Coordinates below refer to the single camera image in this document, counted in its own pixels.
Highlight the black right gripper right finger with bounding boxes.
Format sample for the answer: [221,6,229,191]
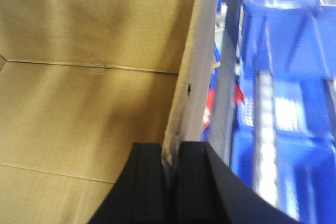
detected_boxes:
[176,142,296,223]

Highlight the blue plastic bin upper right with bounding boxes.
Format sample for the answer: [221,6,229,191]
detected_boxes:
[230,0,335,223]

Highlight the brown cardboard carton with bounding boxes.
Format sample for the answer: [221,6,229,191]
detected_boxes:
[1,0,216,223]

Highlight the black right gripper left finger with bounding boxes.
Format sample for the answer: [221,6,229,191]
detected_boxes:
[88,143,173,223]

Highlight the grey metal shelf post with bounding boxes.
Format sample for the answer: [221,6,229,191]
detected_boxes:
[208,0,241,166]

